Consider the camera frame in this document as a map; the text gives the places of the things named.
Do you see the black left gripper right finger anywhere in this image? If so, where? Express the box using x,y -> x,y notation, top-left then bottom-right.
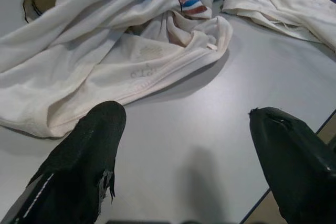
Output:
248,107 -> 336,224

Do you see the plain white garment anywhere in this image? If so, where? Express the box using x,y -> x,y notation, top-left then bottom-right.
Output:
215,0 -> 336,53

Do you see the white shirt blue red print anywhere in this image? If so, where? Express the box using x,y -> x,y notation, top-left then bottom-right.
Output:
0,0 -> 234,138

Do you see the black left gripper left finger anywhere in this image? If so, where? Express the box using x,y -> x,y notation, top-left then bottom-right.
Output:
0,100 -> 127,224

